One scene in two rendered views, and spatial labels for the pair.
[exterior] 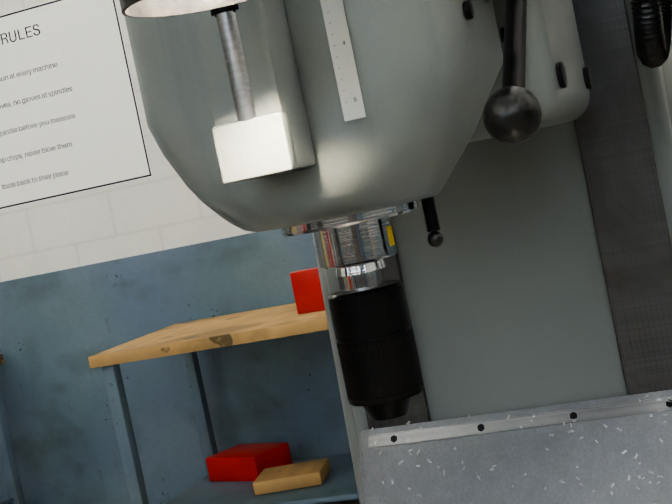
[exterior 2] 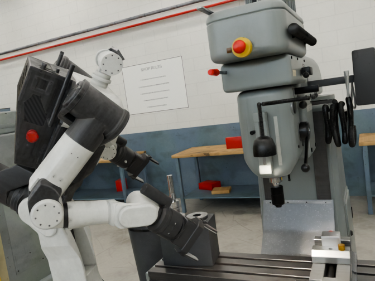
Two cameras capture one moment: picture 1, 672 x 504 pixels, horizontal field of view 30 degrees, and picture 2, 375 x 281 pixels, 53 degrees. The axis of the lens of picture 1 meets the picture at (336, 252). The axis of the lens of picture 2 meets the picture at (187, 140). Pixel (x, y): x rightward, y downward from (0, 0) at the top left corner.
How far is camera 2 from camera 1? 71 cm
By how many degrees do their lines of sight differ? 7
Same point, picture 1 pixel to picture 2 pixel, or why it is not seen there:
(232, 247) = (208, 128)
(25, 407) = (150, 165)
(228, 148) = (261, 169)
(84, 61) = (172, 75)
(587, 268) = (311, 175)
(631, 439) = (317, 208)
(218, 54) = not seen: hidden behind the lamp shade
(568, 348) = (306, 189)
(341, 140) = (278, 168)
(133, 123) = (184, 93)
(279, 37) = not seen: hidden behind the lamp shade
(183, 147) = (251, 164)
